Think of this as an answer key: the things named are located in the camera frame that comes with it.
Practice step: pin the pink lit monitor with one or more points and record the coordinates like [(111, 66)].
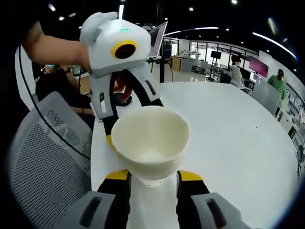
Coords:
[(258, 66)]

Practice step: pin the grey fabric office chair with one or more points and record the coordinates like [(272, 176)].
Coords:
[(264, 96)]

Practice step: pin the person's left hand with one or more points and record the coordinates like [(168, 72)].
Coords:
[(122, 87)]

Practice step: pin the stack of paper cups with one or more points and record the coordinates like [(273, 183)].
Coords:
[(150, 148)]

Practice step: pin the black screen on stand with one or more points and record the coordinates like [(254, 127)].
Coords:
[(215, 54)]

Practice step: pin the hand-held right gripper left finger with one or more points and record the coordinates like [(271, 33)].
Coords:
[(119, 205)]

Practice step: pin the black tripod stand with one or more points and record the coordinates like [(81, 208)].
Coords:
[(163, 71)]

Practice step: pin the straight ceiling light strip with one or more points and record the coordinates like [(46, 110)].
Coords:
[(202, 28), (121, 9)]

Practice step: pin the long curved ceiling light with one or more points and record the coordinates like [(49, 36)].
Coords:
[(267, 37)]

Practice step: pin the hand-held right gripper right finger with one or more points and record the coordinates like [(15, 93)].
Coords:
[(188, 205)]

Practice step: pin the person's black shirt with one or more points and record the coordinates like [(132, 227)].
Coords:
[(59, 88)]

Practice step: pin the silver open laptop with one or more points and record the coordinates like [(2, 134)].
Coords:
[(157, 39)]

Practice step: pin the grey mesh office chair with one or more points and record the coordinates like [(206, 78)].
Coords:
[(47, 152)]

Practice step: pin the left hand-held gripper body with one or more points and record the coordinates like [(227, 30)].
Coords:
[(107, 40)]

